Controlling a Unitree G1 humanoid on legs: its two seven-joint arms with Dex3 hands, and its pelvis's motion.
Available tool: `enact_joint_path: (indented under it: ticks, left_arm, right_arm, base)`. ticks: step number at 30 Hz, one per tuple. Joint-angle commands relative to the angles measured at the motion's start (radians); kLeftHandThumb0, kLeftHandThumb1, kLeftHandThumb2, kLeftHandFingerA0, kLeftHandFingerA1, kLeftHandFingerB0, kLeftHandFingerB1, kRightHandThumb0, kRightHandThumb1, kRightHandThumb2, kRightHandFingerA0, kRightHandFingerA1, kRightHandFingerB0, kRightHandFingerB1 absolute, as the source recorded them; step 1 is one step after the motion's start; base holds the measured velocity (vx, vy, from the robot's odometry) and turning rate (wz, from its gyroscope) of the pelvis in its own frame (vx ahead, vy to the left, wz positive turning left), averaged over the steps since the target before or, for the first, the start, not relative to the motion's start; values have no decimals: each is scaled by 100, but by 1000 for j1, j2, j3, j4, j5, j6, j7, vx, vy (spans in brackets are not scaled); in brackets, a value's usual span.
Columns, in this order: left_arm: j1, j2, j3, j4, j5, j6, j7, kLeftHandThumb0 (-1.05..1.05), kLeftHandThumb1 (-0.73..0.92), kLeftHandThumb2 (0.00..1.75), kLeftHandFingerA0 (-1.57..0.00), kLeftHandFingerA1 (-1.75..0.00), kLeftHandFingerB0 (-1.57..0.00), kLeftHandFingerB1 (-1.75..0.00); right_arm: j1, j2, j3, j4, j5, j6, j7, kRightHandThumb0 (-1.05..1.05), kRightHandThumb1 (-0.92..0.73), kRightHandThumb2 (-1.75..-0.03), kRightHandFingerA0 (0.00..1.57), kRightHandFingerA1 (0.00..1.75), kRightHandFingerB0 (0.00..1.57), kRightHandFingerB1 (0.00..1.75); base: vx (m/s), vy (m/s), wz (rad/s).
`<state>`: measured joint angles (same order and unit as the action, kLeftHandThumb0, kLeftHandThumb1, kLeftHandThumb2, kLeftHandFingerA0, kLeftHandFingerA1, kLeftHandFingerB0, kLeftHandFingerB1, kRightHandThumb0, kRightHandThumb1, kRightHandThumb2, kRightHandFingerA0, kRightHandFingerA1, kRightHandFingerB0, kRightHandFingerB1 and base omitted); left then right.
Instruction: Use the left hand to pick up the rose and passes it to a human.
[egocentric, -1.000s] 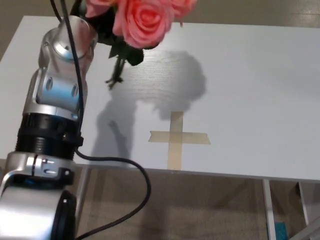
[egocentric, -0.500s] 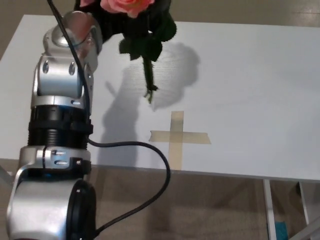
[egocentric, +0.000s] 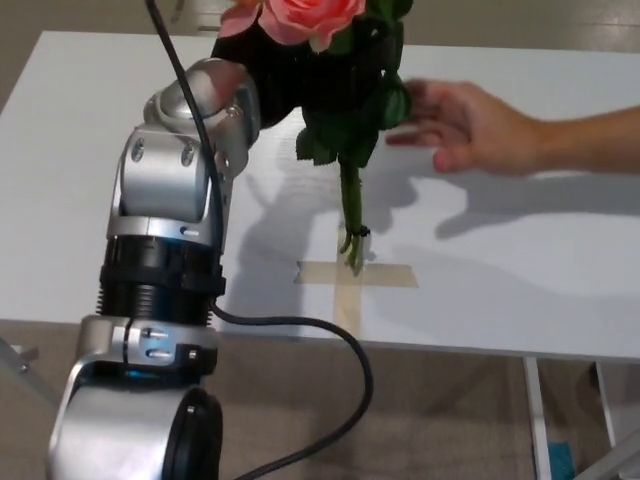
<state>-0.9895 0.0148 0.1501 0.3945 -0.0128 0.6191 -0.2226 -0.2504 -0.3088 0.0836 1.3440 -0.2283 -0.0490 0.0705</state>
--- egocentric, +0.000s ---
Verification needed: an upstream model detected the pink rose bouquet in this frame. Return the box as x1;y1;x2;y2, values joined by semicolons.
219;0;415;276

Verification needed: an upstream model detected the short beige tape strip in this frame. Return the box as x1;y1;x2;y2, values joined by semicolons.
294;260;420;289

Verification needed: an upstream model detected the grey metal stand frame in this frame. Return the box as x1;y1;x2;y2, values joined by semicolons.
0;337;59;416

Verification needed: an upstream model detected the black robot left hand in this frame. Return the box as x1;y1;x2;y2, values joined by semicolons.
209;22;404;131

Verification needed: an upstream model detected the white table leg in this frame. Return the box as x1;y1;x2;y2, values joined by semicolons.
522;357;551;480
594;362;619;451

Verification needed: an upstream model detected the blue floor object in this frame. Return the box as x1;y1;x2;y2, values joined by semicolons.
547;442;574;480

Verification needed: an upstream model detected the person's bare forearm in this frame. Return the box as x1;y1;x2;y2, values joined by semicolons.
529;102;640;176

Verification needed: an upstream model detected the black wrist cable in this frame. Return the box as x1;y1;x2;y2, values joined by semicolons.
144;0;375;480

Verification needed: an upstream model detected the person's bare hand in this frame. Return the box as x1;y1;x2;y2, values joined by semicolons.
384;79;544;176

